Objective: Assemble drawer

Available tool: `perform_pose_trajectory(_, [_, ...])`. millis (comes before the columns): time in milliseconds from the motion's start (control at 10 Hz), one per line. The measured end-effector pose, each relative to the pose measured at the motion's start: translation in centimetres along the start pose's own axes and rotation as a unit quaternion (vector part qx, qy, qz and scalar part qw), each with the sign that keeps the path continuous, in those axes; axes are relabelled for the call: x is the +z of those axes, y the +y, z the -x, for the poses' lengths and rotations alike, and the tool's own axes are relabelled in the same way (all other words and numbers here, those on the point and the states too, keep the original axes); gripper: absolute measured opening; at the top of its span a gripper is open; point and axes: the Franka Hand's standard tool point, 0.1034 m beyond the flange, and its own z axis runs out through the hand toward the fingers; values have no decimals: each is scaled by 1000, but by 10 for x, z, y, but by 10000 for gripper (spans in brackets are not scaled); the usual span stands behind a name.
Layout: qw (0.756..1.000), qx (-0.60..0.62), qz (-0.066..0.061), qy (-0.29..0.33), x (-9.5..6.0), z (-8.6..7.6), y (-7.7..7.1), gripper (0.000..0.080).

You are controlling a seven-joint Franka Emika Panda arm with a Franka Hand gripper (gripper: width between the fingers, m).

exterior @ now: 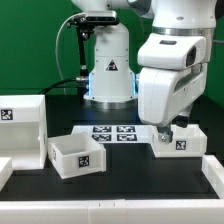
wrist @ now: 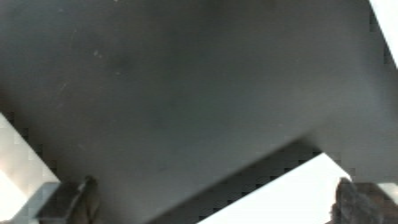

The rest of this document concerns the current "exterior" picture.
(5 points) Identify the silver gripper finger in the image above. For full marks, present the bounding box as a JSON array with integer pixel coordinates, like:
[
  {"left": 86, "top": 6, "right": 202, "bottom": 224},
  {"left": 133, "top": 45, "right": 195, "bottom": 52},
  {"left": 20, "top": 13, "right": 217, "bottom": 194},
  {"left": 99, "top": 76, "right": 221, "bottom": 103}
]
[{"left": 158, "top": 126, "right": 173, "bottom": 143}]

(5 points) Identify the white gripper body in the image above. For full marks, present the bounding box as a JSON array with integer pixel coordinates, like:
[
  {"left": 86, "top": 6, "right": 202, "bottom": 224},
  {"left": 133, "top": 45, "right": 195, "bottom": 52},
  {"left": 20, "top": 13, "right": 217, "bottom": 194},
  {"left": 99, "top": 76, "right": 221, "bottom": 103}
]
[{"left": 138, "top": 33, "right": 207, "bottom": 127}]

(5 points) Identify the white drawer box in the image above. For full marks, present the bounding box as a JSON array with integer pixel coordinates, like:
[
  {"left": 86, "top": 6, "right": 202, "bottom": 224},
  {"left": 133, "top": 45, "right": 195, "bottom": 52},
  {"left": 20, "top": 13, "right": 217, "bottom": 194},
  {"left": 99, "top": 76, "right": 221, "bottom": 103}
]
[
  {"left": 48, "top": 133, "right": 106, "bottom": 179},
  {"left": 149, "top": 124, "right": 207, "bottom": 157}
]

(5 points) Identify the white drawer cabinet frame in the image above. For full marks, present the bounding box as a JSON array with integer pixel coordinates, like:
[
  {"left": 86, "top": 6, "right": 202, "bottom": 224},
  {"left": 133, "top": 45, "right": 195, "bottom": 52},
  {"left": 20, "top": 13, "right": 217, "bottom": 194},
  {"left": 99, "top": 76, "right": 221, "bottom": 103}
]
[{"left": 0, "top": 95, "right": 47, "bottom": 170}]

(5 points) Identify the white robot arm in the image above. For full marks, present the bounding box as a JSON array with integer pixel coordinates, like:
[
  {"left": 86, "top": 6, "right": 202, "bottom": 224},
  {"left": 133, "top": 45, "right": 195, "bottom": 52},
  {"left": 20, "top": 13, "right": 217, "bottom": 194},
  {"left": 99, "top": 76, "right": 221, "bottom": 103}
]
[{"left": 71, "top": 0, "right": 217, "bottom": 142}]

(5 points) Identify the white left barrier block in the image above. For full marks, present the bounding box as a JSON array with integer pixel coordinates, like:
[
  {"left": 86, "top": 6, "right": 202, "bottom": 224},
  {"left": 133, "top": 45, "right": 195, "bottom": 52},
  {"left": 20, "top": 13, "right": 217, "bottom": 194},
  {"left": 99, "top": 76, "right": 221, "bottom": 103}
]
[{"left": 0, "top": 157, "right": 13, "bottom": 191}]

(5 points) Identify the white right barrier wall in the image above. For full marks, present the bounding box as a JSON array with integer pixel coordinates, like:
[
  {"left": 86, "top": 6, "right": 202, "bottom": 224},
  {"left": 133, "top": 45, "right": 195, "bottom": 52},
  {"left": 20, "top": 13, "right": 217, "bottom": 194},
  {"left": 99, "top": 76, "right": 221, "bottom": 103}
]
[{"left": 201, "top": 155, "right": 224, "bottom": 200}]

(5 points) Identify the white marker base plate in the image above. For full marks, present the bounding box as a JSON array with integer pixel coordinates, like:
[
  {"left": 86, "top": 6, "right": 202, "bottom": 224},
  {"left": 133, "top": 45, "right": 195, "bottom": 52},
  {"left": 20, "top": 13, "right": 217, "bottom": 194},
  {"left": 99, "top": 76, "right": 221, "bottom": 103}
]
[{"left": 72, "top": 125, "right": 150, "bottom": 144}]

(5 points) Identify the black camera on stand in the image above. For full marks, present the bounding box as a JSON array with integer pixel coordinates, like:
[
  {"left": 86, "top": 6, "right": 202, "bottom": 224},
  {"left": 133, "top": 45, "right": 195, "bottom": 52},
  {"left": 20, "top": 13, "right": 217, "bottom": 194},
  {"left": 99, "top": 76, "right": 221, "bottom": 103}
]
[{"left": 66, "top": 11, "right": 119, "bottom": 77}]

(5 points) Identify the grey cable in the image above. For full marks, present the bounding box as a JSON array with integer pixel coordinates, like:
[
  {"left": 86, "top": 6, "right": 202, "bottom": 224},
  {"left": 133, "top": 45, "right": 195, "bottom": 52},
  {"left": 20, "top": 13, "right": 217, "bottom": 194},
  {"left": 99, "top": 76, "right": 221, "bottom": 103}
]
[{"left": 54, "top": 12, "right": 87, "bottom": 95}]

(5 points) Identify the black cable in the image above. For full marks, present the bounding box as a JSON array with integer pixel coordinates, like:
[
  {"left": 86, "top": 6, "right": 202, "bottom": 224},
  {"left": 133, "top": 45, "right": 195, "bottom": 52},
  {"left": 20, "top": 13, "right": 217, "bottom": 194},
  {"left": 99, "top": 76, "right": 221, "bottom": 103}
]
[{"left": 39, "top": 77, "right": 91, "bottom": 96}]

